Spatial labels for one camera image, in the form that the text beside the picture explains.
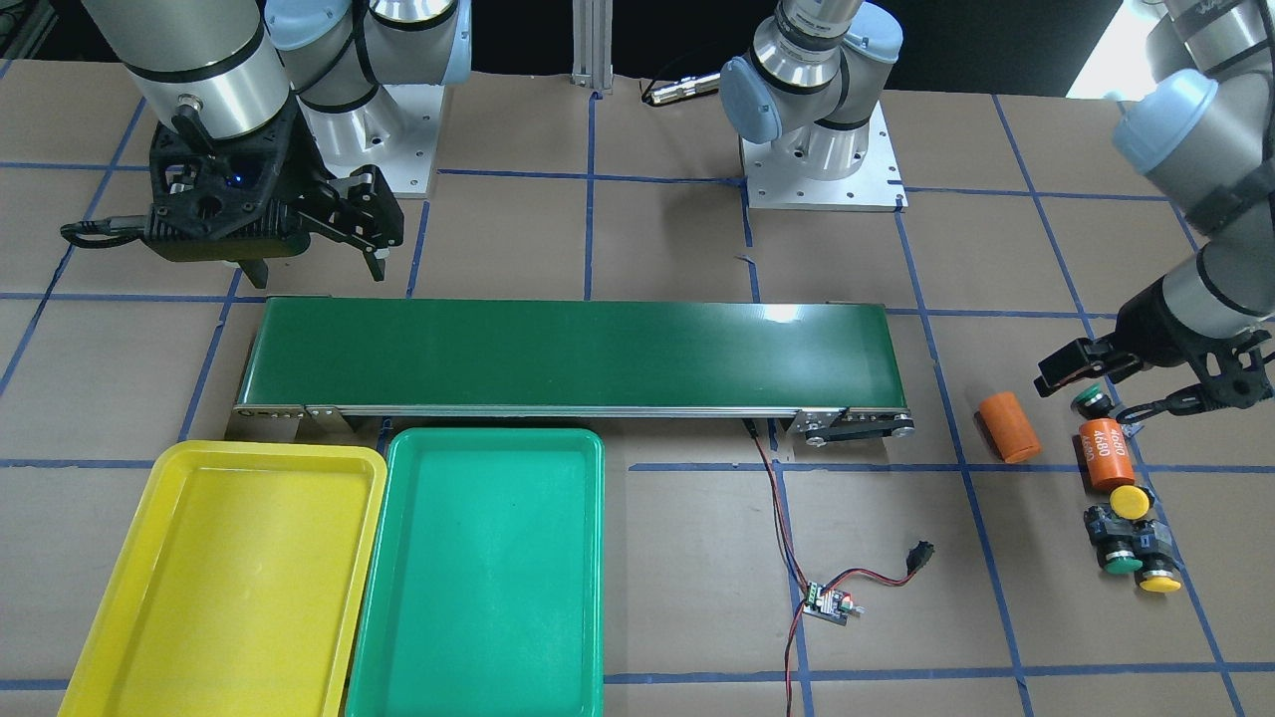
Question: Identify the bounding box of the small motor controller board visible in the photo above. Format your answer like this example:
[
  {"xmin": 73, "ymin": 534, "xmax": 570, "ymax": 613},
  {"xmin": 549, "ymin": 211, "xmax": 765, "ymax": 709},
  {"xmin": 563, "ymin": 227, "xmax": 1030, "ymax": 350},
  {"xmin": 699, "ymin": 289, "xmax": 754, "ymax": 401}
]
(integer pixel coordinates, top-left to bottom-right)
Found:
[{"xmin": 801, "ymin": 582, "xmax": 864, "ymax": 626}]

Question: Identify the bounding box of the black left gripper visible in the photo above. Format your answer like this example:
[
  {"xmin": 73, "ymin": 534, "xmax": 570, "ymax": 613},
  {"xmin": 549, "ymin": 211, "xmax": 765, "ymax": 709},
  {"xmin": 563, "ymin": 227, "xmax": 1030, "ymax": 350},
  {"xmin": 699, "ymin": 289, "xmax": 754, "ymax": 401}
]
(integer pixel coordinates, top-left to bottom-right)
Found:
[{"xmin": 1034, "ymin": 279, "xmax": 1272, "ymax": 424}]

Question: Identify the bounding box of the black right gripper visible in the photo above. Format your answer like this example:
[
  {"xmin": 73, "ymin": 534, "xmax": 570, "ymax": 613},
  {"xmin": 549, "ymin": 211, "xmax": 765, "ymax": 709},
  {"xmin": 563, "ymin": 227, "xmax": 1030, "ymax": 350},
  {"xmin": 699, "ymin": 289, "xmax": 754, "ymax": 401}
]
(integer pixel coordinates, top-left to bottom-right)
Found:
[{"xmin": 147, "ymin": 100, "xmax": 404, "ymax": 290}]

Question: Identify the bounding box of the plain orange cylinder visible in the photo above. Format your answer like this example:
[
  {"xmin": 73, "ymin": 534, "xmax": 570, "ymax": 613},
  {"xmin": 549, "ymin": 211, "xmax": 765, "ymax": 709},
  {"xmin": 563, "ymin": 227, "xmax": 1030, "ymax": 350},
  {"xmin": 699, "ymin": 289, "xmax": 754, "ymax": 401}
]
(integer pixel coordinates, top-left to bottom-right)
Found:
[{"xmin": 975, "ymin": 390, "xmax": 1042, "ymax": 464}]

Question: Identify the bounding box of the green plastic tray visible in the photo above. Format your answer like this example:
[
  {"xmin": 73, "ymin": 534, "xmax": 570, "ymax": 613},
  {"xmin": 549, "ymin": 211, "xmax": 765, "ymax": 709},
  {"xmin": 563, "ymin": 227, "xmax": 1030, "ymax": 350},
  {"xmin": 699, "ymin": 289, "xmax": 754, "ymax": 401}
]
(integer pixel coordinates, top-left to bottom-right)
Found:
[{"xmin": 346, "ymin": 427, "xmax": 606, "ymax": 716}]

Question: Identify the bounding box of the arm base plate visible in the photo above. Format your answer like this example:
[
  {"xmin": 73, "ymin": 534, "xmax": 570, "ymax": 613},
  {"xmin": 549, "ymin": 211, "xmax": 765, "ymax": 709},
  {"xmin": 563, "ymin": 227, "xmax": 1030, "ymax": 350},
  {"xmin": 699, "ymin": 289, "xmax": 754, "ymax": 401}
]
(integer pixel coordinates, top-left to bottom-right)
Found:
[
  {"xmin": 740, "ymin": 105, "xmax": 909, "ymax": 212},
  {"xmin": 301, "ymin": 85, "xmax": 448, "ymax": 199}
]

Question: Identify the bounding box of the yellow plastic tray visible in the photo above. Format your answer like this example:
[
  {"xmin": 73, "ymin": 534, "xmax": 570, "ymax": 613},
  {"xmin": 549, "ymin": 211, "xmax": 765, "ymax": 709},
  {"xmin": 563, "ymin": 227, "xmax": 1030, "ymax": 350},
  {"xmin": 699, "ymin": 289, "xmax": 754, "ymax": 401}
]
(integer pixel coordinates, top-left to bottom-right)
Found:
[{"xmin": 59, "ymin": 440, "xmax": 386, "ymax": 716}]

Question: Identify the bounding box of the aluminium frame post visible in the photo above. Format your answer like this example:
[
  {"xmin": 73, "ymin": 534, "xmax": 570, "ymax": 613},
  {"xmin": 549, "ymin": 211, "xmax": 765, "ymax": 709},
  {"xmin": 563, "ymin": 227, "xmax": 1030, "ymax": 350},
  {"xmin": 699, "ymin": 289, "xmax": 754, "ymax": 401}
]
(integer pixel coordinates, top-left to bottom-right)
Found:
[{"xmin": 570, "ymin": 0, "xmax": 615, "ymax": 94}]

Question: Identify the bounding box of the green push button in cluster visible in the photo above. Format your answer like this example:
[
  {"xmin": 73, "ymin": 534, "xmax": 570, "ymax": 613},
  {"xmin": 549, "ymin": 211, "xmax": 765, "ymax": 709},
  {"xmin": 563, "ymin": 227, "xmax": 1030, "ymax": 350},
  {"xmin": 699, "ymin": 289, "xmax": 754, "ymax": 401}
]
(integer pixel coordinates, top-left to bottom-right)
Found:
[{"xmin": 1094, "ymin": 538, "xmax": 1144, "ymax": 575}]

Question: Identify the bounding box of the yellow push button upright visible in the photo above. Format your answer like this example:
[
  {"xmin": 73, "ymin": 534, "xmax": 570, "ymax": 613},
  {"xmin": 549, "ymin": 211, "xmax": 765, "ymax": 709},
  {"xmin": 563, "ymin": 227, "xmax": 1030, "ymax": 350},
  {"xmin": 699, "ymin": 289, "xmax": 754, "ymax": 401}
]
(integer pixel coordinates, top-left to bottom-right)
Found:
[{"xmin": 1082, "ymin": 485, "xmax": 1156, "ymax": 549}]

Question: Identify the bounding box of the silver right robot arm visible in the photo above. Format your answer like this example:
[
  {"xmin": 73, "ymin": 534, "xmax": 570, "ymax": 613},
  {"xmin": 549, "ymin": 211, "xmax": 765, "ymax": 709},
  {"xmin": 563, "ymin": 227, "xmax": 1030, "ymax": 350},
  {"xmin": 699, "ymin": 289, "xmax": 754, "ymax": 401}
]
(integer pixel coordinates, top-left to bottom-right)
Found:
[{"xmin": 61, "ymin": 1, "xmax": 473, "ymax": 290}]

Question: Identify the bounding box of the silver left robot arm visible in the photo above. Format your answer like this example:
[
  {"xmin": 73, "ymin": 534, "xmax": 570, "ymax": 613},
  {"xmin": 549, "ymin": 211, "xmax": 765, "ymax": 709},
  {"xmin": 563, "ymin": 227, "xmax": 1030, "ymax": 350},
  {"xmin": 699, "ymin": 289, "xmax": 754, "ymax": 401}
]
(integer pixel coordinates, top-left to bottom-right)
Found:
[{"xmin": 1034, "ymin": 1, "xmax": 1274, "ymax": 425}]

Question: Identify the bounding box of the green push button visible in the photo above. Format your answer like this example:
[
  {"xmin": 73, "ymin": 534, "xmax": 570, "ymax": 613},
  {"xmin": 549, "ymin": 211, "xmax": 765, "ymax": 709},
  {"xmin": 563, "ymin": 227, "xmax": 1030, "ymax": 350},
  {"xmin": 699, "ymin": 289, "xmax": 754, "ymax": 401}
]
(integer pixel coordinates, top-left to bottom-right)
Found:
[
  {"xmin": 1094, "ymin": 538, "xmax": 1144, "ymax": 575},
  {"xmin": 1071, "ymin": 384, "xmax": 1116, "ymax": 421}
]

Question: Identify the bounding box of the orange cylinder with white text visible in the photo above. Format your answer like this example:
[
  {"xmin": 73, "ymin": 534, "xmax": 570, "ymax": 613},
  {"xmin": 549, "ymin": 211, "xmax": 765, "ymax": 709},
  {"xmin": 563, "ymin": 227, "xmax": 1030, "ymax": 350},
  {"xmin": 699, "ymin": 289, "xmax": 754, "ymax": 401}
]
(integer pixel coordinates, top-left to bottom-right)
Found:
[{"xmin": 1077, "ymin": 418, "xmax": 1136, "ymax": 494}]

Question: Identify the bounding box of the yellow push button lying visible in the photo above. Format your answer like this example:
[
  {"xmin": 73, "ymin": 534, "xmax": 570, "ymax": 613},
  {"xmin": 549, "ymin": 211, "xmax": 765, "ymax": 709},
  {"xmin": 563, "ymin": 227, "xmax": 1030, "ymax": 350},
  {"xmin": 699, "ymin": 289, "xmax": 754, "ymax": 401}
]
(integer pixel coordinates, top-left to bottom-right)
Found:
[{"xmin": 1133, "ymin": 519, "xmax": 1182, "ymax": 595}]

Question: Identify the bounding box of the green conveyor belt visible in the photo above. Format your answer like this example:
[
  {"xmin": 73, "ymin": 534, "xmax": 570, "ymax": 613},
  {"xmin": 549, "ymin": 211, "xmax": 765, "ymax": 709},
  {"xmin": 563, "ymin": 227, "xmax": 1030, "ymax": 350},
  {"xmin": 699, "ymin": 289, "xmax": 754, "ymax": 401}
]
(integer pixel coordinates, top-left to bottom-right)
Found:
[{"xmin": 235, "ymin": 299, "xmax": 915, "ymax": 447}]

